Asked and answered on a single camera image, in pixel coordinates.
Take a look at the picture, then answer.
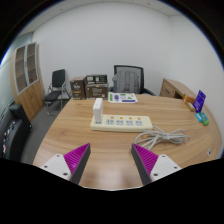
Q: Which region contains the wooden cabinet with glass doors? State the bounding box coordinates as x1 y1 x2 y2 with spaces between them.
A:
9 42 45 123

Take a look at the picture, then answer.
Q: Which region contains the grey backpack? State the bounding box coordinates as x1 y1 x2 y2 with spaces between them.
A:
112 70 140 94

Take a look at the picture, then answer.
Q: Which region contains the wooden side desk with drawers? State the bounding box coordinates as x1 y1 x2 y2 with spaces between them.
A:
159 77 198 101

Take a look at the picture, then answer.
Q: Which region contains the purple upright package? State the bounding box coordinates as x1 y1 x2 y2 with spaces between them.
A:
192 89 207 114

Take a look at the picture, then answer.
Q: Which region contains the black sofa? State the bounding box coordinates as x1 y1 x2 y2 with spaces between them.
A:
0 103 33 163

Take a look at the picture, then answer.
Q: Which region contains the black visitor chair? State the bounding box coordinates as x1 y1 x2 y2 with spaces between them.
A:
43 68 71 116

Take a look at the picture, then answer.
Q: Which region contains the white charger block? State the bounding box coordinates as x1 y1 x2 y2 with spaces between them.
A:
92 97 104 125

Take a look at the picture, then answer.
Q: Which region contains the white sheet with coloured shapes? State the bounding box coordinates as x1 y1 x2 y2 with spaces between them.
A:
107 92 139 104

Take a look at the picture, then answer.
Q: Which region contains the black mesh office chair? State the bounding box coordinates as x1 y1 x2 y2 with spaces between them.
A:
109 64 156 97

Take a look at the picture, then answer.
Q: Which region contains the cream power strip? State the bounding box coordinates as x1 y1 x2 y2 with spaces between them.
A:
89 114 154 133

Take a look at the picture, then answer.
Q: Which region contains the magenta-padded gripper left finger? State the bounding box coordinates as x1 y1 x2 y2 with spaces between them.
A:
39 142 92 185

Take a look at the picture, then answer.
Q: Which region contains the white bundled power cable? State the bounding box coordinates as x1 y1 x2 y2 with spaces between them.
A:
134 124 191 152

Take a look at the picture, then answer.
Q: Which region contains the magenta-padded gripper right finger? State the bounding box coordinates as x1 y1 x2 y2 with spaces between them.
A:
130 143 183 186

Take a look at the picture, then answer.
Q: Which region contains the brown cardboard box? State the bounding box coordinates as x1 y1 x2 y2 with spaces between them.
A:
69 76 87 101

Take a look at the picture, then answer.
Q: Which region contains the orange box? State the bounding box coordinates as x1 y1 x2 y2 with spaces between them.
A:
182 94 196 112

